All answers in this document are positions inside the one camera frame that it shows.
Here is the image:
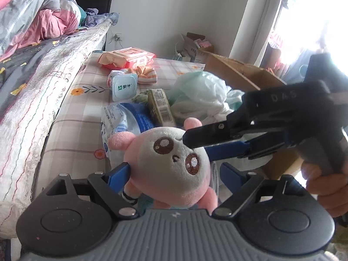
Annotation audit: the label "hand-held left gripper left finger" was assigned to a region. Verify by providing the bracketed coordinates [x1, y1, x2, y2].
[45, 162, 138, 219]

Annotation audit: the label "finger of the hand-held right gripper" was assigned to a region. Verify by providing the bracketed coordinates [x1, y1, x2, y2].
[183, 121, 237, 149]
[204, 141, 253, 160]

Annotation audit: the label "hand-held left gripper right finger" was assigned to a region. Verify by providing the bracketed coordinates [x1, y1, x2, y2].
[212, 162, 306, 218]

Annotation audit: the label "pink plush toy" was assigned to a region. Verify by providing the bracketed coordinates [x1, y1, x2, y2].
[107, 117, 219, 215]

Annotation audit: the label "brown cardboard box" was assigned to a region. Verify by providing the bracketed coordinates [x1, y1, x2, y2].
[204, 50, 308, 180]

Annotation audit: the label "person's right hand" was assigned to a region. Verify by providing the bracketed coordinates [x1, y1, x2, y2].
[302, 163, 348, 218]

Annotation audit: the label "pale green plastic bag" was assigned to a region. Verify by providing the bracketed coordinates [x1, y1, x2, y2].
[166, 71, 245, 131]

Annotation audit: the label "gold snack box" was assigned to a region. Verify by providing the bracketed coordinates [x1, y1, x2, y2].
[147, 88, 177, 128]

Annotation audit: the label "blue and white plastic pouch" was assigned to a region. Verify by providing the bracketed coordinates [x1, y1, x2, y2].
[100, 103, 155, 159]

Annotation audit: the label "pink hanging clothes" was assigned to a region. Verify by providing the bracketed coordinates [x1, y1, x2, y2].
[268, 31, 286, 74]

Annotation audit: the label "pink striped bow cloth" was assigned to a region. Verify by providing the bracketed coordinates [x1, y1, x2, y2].
[136, 66, 158, 84]

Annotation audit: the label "small white carton green logo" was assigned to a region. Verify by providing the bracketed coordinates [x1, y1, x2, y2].
[107, 70, 139, 102]

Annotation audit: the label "open cardboard box pink packets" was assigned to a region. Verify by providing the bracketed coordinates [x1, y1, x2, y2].
[181, 33, 215, 63]

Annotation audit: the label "pink wet wipes pack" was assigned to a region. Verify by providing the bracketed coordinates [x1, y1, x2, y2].
[111, 47, 156, 70]

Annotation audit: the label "white woven mattress pad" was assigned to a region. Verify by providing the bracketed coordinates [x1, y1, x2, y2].
[0, 20, 113, 237]

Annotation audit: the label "grey bedsheet yellow flowers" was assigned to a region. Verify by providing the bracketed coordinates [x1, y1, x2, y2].
[0, 31, 87, 123]

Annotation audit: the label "blue purple crumpled cloth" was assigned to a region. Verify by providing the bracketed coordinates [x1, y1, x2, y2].
[79, 8, 120, 28]

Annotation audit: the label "pink and grey quilt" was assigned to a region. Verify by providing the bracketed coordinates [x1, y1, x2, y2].
[0, 0, 85, 63]

